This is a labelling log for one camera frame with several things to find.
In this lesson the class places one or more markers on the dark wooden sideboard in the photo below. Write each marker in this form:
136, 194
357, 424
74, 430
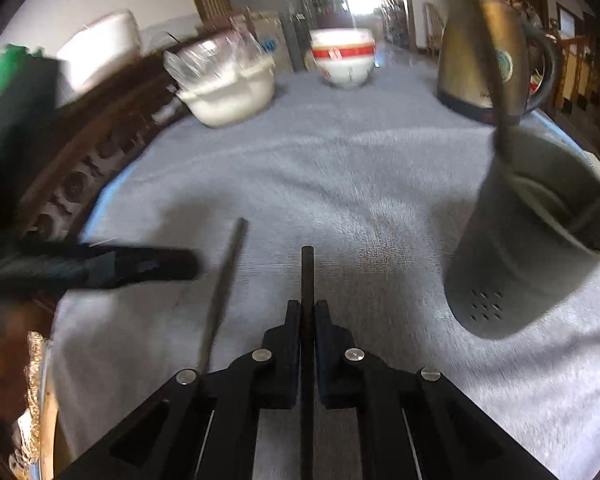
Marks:
90, 155

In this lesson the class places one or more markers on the gold lace trim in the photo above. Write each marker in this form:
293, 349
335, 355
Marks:
30, 390

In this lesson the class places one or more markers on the white and blue box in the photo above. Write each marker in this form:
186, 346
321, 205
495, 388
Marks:
269, 32

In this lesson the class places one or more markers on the steel electric kettle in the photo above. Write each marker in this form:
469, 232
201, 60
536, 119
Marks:
480, 50

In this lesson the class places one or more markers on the metal utensil holder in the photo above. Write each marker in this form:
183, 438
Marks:
505, 240

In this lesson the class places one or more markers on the white rice cooker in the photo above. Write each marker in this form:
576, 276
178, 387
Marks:
105, 45

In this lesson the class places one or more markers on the slim wooden chair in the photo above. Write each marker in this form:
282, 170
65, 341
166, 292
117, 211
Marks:
434, 27

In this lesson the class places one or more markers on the plain white bowl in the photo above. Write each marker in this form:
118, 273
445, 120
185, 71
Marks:
230, 100

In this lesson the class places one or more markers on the green thermos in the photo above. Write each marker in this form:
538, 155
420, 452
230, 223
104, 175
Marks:
17, 62

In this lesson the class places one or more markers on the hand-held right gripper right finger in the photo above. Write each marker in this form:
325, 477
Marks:
324, 360

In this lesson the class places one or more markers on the wooden partition shelf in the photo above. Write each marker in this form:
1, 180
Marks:
580, 60

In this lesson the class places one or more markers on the red and white bowl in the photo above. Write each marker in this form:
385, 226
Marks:
344, 57

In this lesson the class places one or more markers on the grey fleece cloth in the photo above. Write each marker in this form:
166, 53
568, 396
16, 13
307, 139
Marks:
355, 175

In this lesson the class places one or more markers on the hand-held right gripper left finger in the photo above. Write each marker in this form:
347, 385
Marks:
292, 360

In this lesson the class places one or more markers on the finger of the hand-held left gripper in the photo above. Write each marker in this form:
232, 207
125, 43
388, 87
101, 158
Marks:
145, 266

